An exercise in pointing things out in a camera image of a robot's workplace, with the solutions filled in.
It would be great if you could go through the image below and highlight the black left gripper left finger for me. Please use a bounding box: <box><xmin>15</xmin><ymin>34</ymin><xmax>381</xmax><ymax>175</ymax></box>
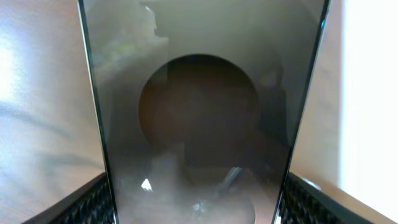
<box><xmin>24</xmin><ymin>172</ymin><xmax>116</xmax><ymax>224</ymax></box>

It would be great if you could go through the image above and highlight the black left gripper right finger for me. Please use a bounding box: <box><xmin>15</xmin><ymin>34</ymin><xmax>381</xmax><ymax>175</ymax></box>
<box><xmin>277</xmin><ymin>173</ymin><xmax>371</xmax><ymax>224</ymax></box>

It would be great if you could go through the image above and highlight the Samsung Galaxy smartphone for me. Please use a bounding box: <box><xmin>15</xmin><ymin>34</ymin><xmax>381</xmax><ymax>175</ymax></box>
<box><xmin>78</xmin><ymin>0</ymin><xmax>330</xmax><ymax>224</ymax></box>

